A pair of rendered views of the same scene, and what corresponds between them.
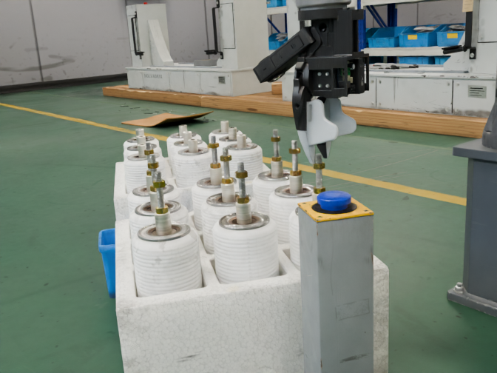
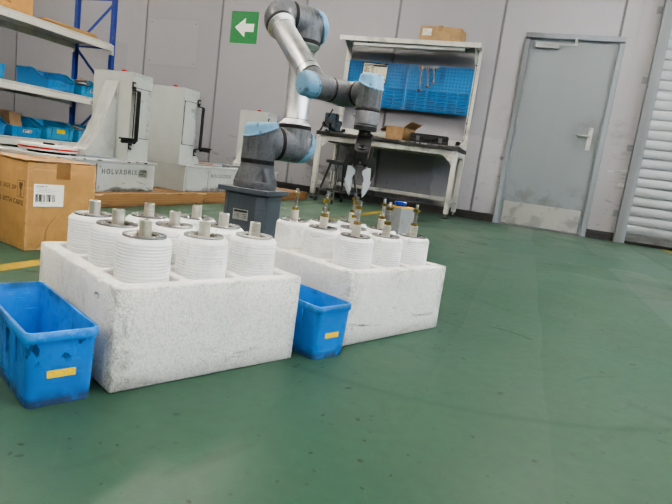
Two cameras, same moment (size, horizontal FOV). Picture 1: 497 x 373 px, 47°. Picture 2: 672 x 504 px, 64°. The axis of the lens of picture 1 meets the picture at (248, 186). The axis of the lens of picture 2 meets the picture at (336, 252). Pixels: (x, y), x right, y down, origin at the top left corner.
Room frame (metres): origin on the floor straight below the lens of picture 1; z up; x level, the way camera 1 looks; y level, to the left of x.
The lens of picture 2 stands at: (1.78, 1.26, 0.42)
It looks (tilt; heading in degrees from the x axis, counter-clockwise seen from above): 9 degrees down; 236
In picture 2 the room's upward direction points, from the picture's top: 8 degrees clockwise
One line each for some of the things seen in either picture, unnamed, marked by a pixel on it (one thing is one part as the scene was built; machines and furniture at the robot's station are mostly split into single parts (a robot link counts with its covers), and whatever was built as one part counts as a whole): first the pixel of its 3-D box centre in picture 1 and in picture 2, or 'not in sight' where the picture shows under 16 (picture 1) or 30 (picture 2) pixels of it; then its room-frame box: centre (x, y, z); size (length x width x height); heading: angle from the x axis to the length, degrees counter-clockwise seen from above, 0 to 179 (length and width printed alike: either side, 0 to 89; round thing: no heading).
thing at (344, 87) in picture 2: not in sight; (344, 93); (0.83, -0.22, 0.64); 0.11 x 0.11 x 0.08; 5
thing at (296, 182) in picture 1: (296, 183); not in sight; (0.93, -0.08, 0.26); 0.02 x 0.02 x 0.03
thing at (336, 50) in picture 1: (329, 54); (362, 146); (0.80, -0.12, 0.48); 0.09 x 0.08 x 0.12; 53
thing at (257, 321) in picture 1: (235, 288); (345, 284); (0.91, 0.03, 0.09); 0.39 x 0.39 x 0.18; 12
